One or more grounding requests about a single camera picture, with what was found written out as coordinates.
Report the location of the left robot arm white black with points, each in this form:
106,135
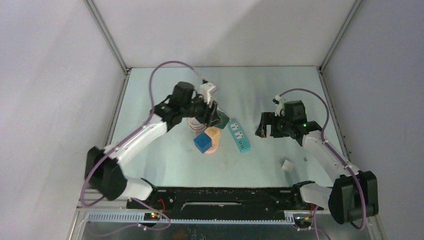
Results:
104,166

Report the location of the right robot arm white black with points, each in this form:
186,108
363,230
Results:
354,193

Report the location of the blue cube plug adapter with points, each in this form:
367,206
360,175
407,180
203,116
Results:
202,142

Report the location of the green cube plug adapter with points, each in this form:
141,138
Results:
224,119

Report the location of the grey slotted cable duct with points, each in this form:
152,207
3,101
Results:
153,218

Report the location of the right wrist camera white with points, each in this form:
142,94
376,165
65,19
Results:
280,109

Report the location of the yellow cube plug adapter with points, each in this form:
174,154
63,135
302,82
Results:
213,132

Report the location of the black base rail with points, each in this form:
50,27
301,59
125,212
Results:
227,203

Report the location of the small white plug adapter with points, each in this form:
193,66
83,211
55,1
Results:
286,165

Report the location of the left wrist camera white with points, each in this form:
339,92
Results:
207,89

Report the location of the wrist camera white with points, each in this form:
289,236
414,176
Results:
207,89
280,109

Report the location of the teal power strip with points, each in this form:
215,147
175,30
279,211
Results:
240,138

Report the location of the pink round power socket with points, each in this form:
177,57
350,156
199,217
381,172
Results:
214,146

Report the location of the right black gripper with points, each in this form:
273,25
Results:
269,118

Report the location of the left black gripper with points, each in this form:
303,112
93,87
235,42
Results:
210,117

